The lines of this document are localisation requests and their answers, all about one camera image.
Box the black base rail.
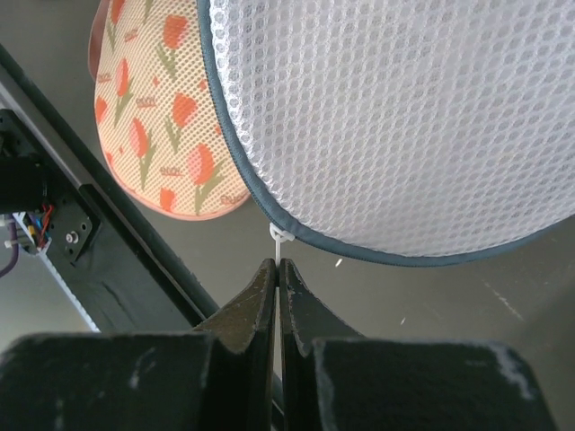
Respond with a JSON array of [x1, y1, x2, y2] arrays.
[[1, 51, 217, 331]]

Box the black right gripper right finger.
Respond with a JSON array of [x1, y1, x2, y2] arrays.
[[279, 259, 556, 430]]

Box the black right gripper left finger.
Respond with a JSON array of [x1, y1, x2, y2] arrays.
[[1, 259, 276, 430]]

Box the floral mesh laundry bag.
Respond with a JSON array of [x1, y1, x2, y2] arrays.
[[88, 0, 250, 221]]

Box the white mesh laundry bag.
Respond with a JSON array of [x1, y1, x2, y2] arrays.
[[198, 1, 574, 267]]

